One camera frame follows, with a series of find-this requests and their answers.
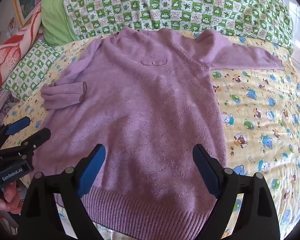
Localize yellow bear print bed sheet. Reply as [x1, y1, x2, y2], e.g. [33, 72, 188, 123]
[2, 34, 300, 240]

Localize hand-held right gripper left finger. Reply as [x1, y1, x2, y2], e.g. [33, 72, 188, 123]
[17, 144, 107, 240]

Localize orange floral blanket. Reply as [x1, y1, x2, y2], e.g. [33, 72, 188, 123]
[0, 2, 44, 98]

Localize small green checkered pillow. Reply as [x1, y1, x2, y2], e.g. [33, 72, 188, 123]
[4, 41, 63, 103]

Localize green checkered printed quilt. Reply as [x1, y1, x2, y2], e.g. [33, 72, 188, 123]
[41, 0, 294, 53]

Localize purple knit sweater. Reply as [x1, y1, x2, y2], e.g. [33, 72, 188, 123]
[31, 27, 285, 238]

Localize person's left hand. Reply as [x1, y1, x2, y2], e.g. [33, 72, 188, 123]
[0, 183, 25, 215]

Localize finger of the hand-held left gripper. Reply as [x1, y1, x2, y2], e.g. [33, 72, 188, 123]
[0, 116, 31, 153]
[0, 127, 52, 160]

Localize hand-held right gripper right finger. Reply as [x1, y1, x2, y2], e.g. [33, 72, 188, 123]
[192, 144, 282, 240]

